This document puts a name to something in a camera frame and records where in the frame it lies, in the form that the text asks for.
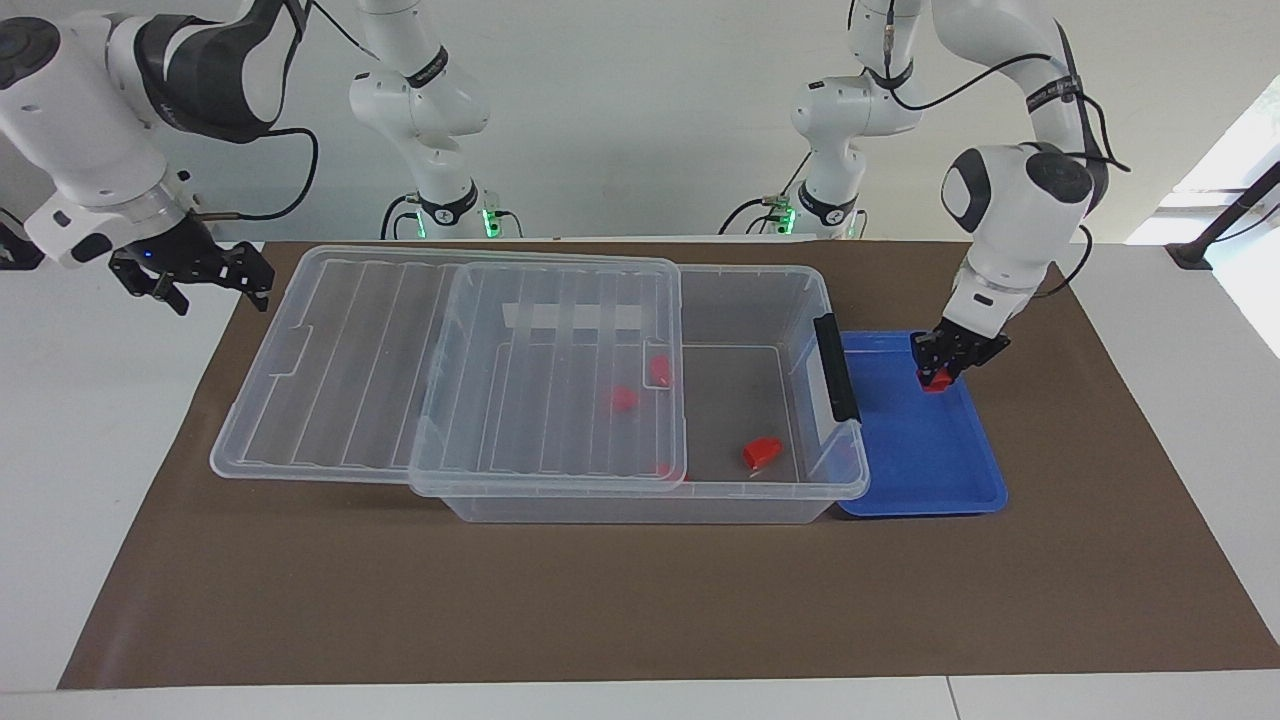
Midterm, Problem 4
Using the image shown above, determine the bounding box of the clear ribbed plastic lid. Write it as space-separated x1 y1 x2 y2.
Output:
209 246 693 498

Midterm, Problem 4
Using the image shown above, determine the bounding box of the blue plastic tray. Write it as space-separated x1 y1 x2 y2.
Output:
835 330 1009 518

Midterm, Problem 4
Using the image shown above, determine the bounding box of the clear plastic storage box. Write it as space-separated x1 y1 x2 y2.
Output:
410 262 871 525

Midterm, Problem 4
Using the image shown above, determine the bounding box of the black stand with pole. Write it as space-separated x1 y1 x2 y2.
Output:
1165 160 1280 271

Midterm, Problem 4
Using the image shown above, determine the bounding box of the brown table mat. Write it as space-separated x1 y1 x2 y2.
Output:
57 240 1280 691

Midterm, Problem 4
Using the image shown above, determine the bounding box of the black box latch handle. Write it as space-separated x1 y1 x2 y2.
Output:
814 313 862 425

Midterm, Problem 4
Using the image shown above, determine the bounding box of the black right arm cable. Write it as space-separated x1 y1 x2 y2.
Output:
190 0 386 223

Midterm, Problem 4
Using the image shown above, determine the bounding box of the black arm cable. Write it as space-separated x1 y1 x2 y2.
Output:
190 0 386 223
885 0 1131 301

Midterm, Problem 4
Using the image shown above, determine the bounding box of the black right base cable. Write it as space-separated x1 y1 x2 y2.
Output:
380 193 426 241

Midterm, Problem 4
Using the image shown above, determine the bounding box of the black base cable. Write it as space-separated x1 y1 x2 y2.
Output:
380 193 426 241
718 150 816 236

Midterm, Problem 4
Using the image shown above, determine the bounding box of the black clamp mount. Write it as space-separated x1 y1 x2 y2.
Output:
0 210 46 271

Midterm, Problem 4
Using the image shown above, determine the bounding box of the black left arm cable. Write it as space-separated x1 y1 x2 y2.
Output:
885 0 1131 301

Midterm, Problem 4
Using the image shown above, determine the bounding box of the black left base cable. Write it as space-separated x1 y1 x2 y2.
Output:
718 150 816 236

